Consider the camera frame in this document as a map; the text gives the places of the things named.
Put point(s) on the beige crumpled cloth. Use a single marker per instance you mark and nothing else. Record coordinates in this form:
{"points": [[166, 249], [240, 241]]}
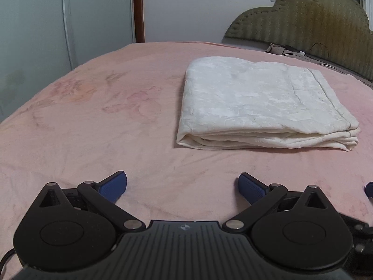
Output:
{"points": [[276, 49]]}

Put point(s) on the olive padded headboard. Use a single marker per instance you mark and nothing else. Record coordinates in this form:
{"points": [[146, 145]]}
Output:
{"points": [[314, 20]]}

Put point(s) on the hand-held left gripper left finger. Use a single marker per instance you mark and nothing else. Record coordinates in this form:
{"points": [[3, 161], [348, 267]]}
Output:
{"points": [[114, 186]]}

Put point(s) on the pink blanket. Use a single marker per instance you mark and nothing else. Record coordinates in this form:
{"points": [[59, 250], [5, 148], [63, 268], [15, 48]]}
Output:
{"points": [[87, 137]]}

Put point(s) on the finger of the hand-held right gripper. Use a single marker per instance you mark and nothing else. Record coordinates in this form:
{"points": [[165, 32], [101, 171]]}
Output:
{"points": [[362, 239], [370, 189]]}

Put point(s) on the white pants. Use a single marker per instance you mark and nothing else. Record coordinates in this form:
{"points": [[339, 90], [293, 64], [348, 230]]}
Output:
{"points": [[247, 99]]}

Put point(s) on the brown wooden post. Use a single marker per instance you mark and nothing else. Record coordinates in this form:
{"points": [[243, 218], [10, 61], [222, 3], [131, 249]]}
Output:
{"points": [[138, 8]]}

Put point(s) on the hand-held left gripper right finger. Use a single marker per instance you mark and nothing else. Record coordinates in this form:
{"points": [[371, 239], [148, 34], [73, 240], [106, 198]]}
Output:
{"points": [[250, 188]]}

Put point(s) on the white wardrobe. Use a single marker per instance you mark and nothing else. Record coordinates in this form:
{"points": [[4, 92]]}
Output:
{"points": [[35, 35]]}

